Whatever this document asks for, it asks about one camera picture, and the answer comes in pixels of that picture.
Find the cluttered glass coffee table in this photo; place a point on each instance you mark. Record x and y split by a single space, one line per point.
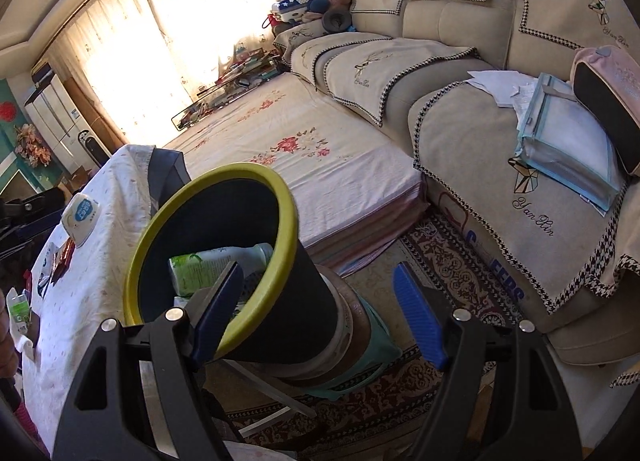
235 81

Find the hanging flower decoration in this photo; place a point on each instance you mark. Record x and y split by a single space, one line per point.
32 146

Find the stack of blue folders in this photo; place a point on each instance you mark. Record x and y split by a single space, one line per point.
565 141

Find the blue starred bag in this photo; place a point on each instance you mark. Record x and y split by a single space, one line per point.
295 6

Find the black yellow-rimmed trash bin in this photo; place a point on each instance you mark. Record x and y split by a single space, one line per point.
310 311

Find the loose white papers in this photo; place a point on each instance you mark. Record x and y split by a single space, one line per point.
492 83

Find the cream curtains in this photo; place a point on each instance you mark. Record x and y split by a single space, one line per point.
175 16

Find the grey neck pillow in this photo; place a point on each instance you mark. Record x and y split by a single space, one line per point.
337 21

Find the white plastic bottle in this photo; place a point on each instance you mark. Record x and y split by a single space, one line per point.
255 255

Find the pink black backpack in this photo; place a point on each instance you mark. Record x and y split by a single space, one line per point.
620 76

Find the black tower fan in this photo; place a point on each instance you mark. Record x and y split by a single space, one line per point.
95 148

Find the white metal frame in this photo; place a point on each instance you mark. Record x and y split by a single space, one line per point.
272 391

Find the floral mattress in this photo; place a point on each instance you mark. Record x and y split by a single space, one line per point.
300 151

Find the beige sofa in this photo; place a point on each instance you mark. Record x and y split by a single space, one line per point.
450 16

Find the grey cloth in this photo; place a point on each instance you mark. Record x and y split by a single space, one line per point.
165 176

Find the white dotted tablecloth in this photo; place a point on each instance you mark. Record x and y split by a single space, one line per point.
100 281

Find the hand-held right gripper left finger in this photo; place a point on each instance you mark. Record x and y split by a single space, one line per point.
220 311

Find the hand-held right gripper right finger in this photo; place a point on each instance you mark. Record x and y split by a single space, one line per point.
417 311

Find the black box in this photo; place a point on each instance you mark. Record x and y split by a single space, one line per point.
41 72

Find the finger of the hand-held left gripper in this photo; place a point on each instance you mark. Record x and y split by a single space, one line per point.
32 232

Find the green white box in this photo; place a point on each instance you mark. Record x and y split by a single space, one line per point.
20 313

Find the teal plastic stool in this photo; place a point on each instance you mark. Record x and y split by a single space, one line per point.
370 346

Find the red wrapper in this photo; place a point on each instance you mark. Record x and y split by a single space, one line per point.
62 258

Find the blue tissue pack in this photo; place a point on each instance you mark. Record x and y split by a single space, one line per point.
82 216

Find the red round wall ornament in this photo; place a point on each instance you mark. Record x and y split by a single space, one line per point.
7 112

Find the patterned red rug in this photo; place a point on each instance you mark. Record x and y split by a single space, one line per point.
450 261

